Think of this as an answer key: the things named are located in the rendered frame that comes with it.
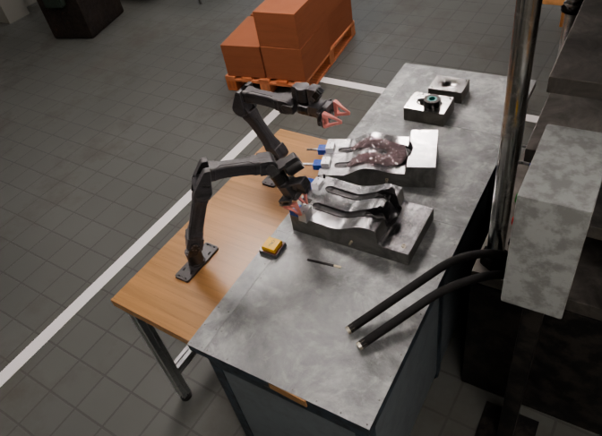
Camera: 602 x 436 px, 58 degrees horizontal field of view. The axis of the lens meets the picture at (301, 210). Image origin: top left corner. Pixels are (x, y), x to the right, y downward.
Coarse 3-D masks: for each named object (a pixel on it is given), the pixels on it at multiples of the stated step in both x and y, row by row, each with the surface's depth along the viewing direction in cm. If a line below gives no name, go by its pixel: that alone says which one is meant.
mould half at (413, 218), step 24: (312, 192) 226; (360, 192) 222; (312, 216) 216; (408, 216) 212; (432, 216) 214; (336, 240) 214; (360, 240) 206; (384, 240) 204; (408, 240) 203; (408, 264) 202
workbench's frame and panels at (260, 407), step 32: (480, 224) 251; (448, 320) 241; (416, 352) 199; (224, 384) 206; (256, 384) 188; (416, 384) 214; (256, 416) 214; (288, 416) 194; (320, 416) 179; (384, 416) 182; (416, 416) 232
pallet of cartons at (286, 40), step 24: (288, 0) 420; (312, 0) 421; (336, 0) 462; (240, 24) 469; (264, 24) 418; (288, 24) 408; (312, 24) 429; (336, 24) 476; (240, 48) 441; (264, 48) 433; (288, 48) 424; (312, 48) 437; (336, 48) 496; (240, 72) 458; (264, 72) 449; (288, 72) 438; (312, 72) 445
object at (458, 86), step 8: (440, 80) 278; (448, 80) 277; (456, 80) 276; (464, 80) 275; (432, 88) 274; (440, 88) 273; (448, 88) 272; (456, 88) 270; (464, 88) 269; (448, 96) 272; (456, 96) 269; (464, 96) 273
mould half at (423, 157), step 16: (336, 144) 253; (352, 144) 250; (416, 144) 235; (432, 144) 233; (336, 160) 244; (416, 160) 227; (432, 160) 226; (336, 176) 238; (352, 176) 235; (368, 176) 233; (384, 176) 232; (400, 176) 230; (416, 176) 228; (432, 176) 226
